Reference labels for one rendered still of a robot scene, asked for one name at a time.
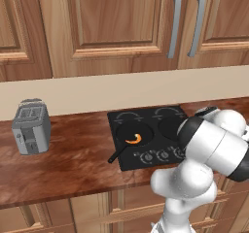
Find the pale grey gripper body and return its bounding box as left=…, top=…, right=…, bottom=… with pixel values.
left=194, top=106, right=222, bottom=117

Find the orange shrimp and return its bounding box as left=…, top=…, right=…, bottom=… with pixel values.
left=124, top=132, right=143, bottom=146

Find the grey hob knob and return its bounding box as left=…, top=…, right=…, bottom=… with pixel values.
left=173, top=147, right=186, bottom=159
left=141, top=150, right=155, bottom=164
left=158, top=149, right=170, bottom=162

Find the black hob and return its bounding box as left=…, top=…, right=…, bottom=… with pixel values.
left=106, top=104, right=196, bottom=173

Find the wooden drawer front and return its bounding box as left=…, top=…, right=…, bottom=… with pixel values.
left=110, top=183, right=169, bottom=219

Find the grey toaster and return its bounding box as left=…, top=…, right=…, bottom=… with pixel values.
left=11, top=97, right=53, bottom=156

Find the black frying pan with handle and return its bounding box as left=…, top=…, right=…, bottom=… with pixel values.
left=107, top=119, right=156, bottom=165

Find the grey cupboard handle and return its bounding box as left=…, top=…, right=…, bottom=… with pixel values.
left=166, top=0, right=183, bottom=60
left=187, top=0, right=207, bottom=58

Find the wooden wall cupboard door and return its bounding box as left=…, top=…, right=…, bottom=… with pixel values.
left=35, top=0, right=192, bottom=80
left=177, top=0, right=249, bottom=71
left=0, top=0, right=53, bottom=83

